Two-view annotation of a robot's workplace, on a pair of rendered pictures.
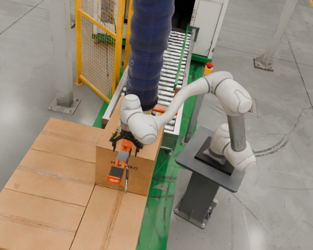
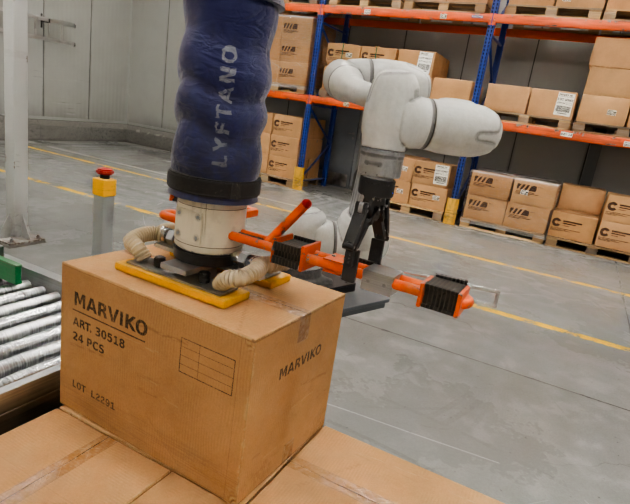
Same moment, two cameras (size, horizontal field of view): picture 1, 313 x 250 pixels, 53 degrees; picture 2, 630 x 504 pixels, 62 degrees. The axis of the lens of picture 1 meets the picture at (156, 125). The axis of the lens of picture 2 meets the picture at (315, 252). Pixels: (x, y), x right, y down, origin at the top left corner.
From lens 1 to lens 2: 1.86 m
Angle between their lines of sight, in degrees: 62
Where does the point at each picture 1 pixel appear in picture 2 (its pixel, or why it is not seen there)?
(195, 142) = not seen: hidden behind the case
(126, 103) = (413, 81)
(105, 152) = (272, 346)
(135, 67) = (248, 63)
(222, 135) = (318, 221)
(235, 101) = (423, 79)
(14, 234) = not seen: outside the picture
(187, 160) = not seen: hidden behind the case
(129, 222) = (396, 475)
